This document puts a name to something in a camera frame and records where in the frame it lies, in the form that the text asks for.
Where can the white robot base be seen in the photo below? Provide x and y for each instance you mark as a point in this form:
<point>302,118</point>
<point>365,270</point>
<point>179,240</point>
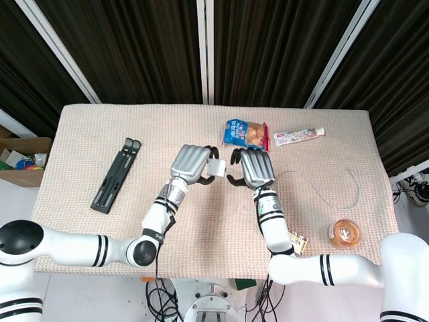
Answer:
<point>212,302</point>

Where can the black folding stand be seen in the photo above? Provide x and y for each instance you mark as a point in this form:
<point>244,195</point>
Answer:
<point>115,176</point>

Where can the white toothpaste tube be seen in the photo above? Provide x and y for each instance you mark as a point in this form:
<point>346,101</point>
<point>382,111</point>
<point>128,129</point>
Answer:
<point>298,135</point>

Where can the white charger adapter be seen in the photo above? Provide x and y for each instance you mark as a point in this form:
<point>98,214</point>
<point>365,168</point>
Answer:
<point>216,167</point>

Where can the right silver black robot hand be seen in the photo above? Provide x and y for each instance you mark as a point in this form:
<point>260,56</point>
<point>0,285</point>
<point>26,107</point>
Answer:
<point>256,166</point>

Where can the beige woven table cloth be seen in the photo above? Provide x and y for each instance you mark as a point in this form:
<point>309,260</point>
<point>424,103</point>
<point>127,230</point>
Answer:
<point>214,208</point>

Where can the orange round plastic container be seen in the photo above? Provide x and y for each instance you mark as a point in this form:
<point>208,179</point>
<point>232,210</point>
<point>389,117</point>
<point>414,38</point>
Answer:
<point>345,233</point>

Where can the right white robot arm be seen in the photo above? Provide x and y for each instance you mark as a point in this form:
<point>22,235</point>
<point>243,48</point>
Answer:
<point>318,255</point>

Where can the cardboard box with clutter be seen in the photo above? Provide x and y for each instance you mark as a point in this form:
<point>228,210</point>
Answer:
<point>23,161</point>

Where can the yellow red small box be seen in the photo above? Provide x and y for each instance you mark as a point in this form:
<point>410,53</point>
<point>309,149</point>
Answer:
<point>300,242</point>

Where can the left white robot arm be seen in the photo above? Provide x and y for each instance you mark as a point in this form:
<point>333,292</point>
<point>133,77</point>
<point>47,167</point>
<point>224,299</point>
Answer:
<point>100,241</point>

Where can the green block under table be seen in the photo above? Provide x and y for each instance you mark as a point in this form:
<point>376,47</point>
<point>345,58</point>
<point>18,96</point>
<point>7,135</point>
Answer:
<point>245,284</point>

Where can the blue snack bag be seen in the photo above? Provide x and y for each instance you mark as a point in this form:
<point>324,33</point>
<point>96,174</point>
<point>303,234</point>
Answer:
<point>246,132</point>

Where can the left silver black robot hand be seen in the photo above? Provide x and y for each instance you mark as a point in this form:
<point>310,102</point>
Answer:
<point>191,164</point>

